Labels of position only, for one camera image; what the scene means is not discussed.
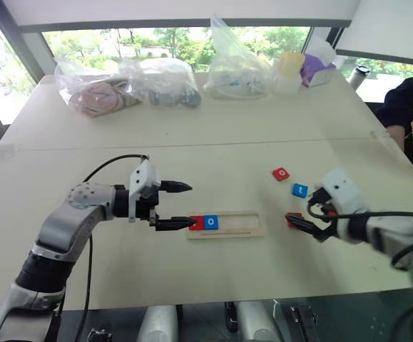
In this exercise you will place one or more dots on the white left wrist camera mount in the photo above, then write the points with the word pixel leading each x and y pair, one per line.
pixel 143 176

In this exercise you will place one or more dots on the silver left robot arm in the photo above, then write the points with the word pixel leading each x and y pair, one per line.
pixel 67 221

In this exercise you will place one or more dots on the silver rounded cylinder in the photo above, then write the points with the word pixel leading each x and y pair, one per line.
pixel 254 322
pixel 159 324

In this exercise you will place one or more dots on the black and white tumbler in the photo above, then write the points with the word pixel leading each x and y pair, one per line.
pixel 359 75

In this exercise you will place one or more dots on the red letter block r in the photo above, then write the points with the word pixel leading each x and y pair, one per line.
pixel 199 223

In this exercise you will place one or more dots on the blue letter block t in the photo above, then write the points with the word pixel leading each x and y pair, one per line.
pixel 300 190

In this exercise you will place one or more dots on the tall clear plastic bag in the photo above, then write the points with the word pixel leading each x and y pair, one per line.
pixel 234 67

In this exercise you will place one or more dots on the dark window frame post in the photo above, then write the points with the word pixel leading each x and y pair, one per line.
pixel 17 46

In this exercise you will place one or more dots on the red letter block o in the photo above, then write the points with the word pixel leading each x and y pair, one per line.
pixel 281 174

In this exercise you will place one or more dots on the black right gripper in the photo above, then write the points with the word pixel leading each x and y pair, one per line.
pixel 325 229

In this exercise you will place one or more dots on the wooden letter tray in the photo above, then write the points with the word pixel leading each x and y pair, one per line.
pixel 240 222

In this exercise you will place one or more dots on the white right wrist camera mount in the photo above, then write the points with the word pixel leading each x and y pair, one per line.
pixel 345 192

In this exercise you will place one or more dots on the metal table leg bracket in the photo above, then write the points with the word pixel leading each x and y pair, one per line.
pixel 302 324

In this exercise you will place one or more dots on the red letter block b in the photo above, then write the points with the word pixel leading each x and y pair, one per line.
pixel 294 214

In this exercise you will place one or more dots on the narrow white roller blind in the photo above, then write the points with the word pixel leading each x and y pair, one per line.
pixel 388 28

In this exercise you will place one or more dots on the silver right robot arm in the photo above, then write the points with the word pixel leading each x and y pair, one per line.
pixel 388 231

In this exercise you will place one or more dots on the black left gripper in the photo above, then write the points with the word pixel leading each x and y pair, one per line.
pixel 143 210

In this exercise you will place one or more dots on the yellow translucent plastic container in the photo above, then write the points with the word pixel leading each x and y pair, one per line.
pixel 288 71

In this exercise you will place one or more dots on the wide white roller blind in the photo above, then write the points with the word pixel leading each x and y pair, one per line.
pixel 177 10

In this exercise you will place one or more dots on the clear bag with grey items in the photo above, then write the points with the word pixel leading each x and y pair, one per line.
pixel 170 85

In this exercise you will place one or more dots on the person in dark clothes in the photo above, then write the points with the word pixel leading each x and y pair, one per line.
pixel 406 99

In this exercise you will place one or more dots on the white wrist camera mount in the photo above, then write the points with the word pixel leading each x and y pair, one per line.
pixel 345 192
pixel 143 176

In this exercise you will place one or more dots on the clear bag with pink cloth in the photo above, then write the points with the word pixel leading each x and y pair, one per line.
pixel 95 92

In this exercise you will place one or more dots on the purple tissue box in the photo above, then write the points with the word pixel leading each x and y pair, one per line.
pixel 318 69

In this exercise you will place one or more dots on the blue letter block o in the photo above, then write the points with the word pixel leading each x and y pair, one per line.
pixel 211 222

